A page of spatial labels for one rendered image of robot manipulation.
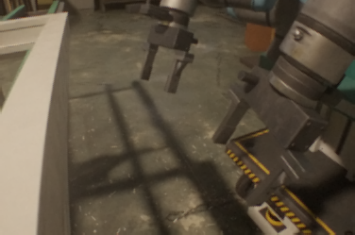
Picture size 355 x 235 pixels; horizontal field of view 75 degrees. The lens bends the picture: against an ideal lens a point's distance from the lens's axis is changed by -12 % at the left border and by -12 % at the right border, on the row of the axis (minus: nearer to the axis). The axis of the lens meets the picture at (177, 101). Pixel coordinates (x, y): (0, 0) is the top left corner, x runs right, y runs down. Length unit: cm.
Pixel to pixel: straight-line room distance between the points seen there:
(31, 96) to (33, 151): 9
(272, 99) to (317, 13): 12
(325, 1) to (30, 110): 32
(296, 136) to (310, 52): 10
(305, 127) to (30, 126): 28
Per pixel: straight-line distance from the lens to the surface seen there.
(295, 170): 33
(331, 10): 33
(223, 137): 46
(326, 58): 33
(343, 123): 117
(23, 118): 22
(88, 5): 700
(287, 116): 34
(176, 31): 62
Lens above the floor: 104
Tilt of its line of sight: 29 degrees down
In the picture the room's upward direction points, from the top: straight up
